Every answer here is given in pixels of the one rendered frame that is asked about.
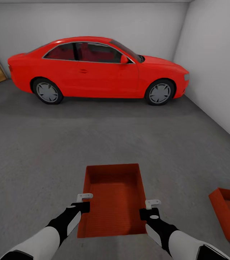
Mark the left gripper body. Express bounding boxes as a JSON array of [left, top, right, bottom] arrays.
[[71, 202, 90, 213]]

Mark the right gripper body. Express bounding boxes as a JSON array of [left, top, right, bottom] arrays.
[[139, 208, 160, 221]]

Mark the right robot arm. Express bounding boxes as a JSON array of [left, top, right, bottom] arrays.
[[139, 199, 230, 260]]

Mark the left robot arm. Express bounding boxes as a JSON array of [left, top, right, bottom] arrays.
[[0, 193, 93, 260]]

